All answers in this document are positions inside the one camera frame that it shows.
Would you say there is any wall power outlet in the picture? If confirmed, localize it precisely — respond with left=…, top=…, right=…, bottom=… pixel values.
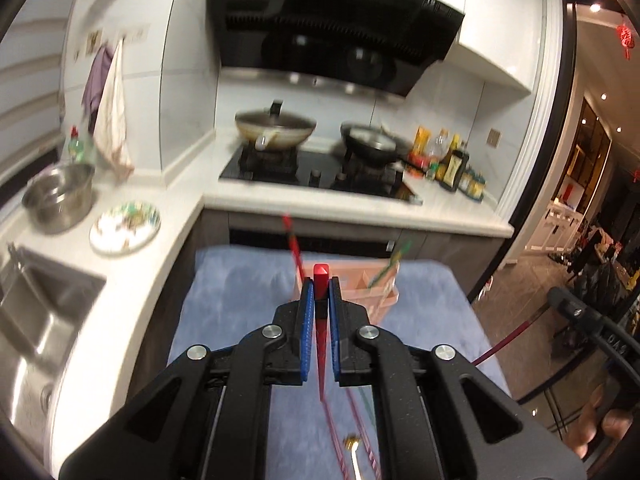
left=486, top=128, right=501, bottom=148

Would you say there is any pink perforated utensil basket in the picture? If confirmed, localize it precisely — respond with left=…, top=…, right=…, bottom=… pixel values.
left=303, top=258, right=400, bottom=325

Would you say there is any green chopstick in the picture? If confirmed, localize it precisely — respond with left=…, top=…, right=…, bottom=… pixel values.
left=367, top=240, right=412, bottom=289

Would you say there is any steel sink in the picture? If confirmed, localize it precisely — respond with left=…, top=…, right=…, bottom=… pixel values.
left=1, top=244, right=105, bottom=457

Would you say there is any clear oil bottle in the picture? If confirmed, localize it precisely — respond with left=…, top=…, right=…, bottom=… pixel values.
left=426, top=128, right=450, bottom=162

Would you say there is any dark soy sauce bottle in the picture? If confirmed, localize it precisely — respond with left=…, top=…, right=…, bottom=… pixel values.
left=440, top=142, right=470, bottom=192

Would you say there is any gold flower spoon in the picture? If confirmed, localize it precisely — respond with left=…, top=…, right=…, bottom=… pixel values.
left=343, top=434, right=362, bottom=480

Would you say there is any white pink hanging towel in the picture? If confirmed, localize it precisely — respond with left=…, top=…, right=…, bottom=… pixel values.
left=93, top=37, right=134, bottom=181

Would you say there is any yellow snack bag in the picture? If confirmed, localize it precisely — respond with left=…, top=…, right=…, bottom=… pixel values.
left=411, top=126, right=432, bottom=156

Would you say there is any seasoning jar rack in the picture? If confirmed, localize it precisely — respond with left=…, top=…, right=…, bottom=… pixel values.
left=458, top=168, right=486, bottom=203

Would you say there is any blue-grey plush mat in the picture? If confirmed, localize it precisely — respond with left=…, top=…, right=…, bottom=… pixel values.
left=166, top=245, right=511, bottom=480

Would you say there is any stainless steel pot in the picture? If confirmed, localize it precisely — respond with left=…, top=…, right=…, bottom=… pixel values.
left=22, top=162, right=96, bottom=235

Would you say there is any black frying pan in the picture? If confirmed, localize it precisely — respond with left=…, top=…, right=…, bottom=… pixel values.
left=341, top=122, right=409, bottom=168

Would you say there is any red chopstick gold band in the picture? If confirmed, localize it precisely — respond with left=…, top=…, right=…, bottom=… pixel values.
left=472, top=304, right=550, bottom=366

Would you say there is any cream wok with lid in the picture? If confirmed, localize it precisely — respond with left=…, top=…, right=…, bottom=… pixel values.
left=234, top=101, right=317, bottom=152

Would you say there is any purple hanging cloth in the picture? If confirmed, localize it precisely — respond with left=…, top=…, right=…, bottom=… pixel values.
left=81, top=44, right=114, bottom=134

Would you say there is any small green spice bottle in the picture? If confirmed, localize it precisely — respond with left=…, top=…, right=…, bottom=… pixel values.
left=425, top=159, right=439, bottom=180

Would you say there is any bright red chopstick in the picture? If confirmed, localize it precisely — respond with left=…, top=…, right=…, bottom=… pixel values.
left=314, top=263, right=331, bottom=404

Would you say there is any black gas stove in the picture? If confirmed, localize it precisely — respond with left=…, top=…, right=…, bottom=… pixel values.
left=220, top=144, right=423, bottom=205

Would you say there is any dark maroon chopstick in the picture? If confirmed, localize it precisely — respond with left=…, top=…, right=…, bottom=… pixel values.
left=282, top=214, right=306, bottom=281

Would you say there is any green dish soap bottle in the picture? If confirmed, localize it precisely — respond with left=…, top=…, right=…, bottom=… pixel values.
left=66, top=126, right=96, bottom=166

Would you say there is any decorated ceramic plate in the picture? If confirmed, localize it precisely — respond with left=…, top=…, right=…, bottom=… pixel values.
left=89, top=200, right=162, bottom=257

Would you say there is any black range hood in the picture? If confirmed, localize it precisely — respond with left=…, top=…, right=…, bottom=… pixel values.
left=209, top=0, right=464, bottom=96

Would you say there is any dark red chopstick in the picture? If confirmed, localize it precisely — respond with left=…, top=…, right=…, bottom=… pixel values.
left=346, top=389, right=382, bottom=479

